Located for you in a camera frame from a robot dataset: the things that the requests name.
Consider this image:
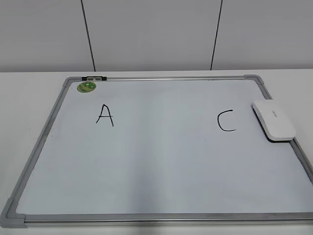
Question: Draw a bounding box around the white board eraser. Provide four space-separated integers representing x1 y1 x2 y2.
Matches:
252 99 296 142

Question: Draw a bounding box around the grey framed whiteboard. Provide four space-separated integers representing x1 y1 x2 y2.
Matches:
0 75 313 228

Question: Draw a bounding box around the green round magnet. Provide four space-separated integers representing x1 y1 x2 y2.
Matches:
77 81 96 93

